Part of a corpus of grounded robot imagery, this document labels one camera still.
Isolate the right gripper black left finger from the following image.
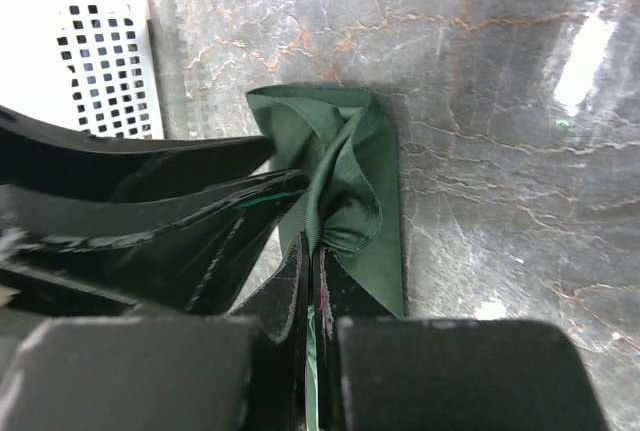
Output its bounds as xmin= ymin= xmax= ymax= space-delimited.
xmin=1 ymin=235 xmax=309 ymax=430

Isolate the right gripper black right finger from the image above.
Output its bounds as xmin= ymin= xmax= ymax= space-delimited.
xmin=312 ymin=248 xmax=605 ymax=430

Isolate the dark green cloth napkin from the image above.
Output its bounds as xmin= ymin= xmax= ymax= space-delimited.
xmin=246 ymin=83 xmax=405 ymax=430

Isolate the white perforated plastic basket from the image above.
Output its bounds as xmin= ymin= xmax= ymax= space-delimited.
xmin=1 ymin=0 xmax=165 ymax=140

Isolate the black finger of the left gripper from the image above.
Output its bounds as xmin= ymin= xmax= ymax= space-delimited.
xmin=1 ymin=108 xmax=274 ymax=201
xmin=1 ymin=171 xmax=308 ymax=316

